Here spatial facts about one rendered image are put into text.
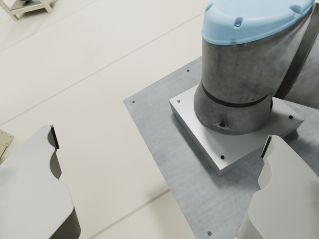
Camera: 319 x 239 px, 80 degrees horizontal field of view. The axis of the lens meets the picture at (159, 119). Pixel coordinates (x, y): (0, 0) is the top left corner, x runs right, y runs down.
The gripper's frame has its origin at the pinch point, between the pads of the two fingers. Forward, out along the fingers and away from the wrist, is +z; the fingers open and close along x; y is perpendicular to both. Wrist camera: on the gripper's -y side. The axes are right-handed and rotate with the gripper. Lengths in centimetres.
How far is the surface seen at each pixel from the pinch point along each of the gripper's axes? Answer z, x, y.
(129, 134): 96, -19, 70
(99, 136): 99, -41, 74
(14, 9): 274, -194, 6
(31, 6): 268, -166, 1
